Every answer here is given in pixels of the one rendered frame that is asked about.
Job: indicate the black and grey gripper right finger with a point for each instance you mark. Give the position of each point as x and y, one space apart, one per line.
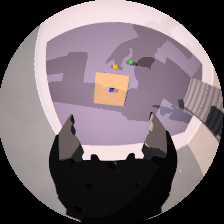
159 148

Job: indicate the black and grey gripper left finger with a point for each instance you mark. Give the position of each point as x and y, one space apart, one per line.
66 150

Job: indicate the peach square mat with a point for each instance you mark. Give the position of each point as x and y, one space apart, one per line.
104 81

